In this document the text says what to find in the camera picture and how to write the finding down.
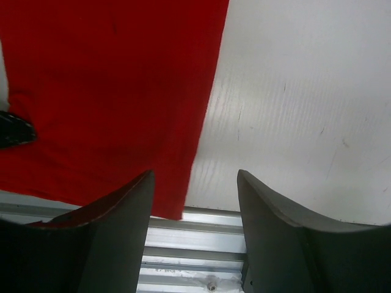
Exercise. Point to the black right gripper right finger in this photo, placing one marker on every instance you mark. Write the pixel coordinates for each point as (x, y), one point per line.
(291, 248)

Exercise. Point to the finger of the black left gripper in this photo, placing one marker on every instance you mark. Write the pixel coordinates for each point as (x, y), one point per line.
(15, 131)

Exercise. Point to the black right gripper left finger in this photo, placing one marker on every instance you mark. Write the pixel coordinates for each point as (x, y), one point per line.
(96, 248)

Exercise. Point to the red t shirt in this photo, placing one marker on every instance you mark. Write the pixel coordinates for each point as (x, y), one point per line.
(112, 89)

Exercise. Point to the aluminium extrusion mounting rail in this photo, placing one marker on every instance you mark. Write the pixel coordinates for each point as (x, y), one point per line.
(205, 251)

